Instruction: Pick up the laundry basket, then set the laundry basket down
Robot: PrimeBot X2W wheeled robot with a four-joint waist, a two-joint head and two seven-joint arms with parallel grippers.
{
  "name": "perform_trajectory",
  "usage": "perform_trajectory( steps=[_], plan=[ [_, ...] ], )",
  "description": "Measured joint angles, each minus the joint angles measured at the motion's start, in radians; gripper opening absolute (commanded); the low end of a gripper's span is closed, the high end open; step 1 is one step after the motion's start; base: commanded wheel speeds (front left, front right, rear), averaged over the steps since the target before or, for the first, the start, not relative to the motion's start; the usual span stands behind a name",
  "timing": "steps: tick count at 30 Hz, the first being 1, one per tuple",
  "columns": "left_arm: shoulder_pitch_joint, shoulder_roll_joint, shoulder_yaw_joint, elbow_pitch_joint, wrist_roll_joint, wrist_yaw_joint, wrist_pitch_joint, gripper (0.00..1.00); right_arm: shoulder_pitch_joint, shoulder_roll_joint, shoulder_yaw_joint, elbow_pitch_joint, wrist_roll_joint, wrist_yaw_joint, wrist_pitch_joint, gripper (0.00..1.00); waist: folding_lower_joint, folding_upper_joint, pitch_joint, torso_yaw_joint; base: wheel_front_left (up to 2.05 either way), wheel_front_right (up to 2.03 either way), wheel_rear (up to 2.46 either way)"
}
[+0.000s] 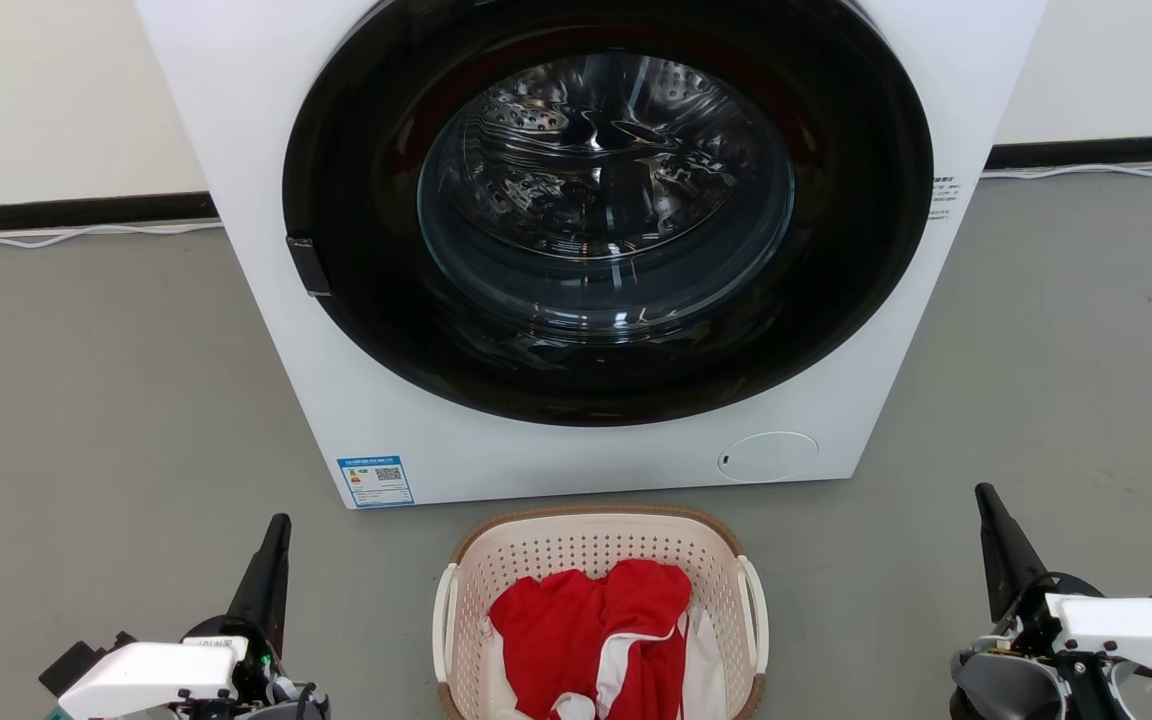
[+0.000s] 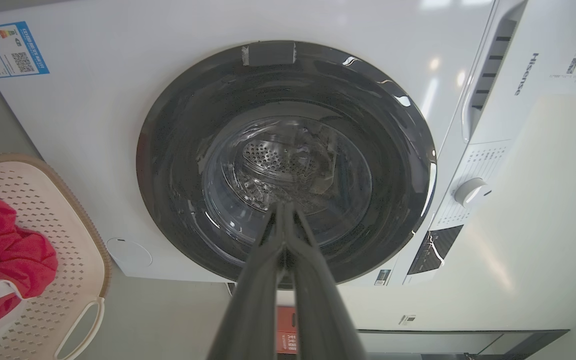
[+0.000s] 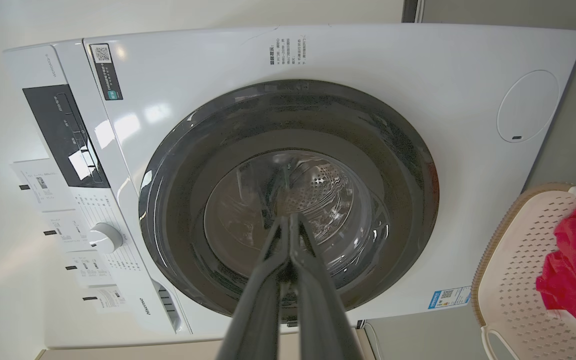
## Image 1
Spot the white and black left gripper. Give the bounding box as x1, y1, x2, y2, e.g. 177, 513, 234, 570
40, 513, 331, 720

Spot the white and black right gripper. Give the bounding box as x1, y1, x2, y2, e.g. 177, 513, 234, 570
950, 483, 1152, 720

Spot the beige perforated laundry basket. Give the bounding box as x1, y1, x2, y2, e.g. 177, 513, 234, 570
432, 504, 770, 720

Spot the blue energy label sticker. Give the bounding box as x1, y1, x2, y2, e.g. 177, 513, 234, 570
337, 456, 415, 509

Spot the round white filter cover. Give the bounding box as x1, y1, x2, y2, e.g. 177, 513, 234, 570
717, 431, 820, 484

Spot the red garment with white stripes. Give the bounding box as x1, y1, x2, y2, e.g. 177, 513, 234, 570
489, 559, 694, 720

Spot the black round washer door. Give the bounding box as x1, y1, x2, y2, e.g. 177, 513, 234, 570
282, 0, 935, 428

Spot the black baseboard strip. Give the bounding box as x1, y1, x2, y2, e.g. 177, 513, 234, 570
985, 133, 1152, 171
0, 192, 220, 234

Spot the white front-load washing machine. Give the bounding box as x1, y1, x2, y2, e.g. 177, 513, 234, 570
134, 0, 1049, 510

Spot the steel washer drum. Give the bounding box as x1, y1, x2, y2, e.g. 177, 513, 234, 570
418, 52, 795, 336

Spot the black door handle latch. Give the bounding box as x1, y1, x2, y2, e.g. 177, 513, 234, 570
286, 236, 333, 298

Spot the white floor cable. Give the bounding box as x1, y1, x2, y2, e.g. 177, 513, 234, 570
0, 221, 225, 249
981, 159, 1152, 181

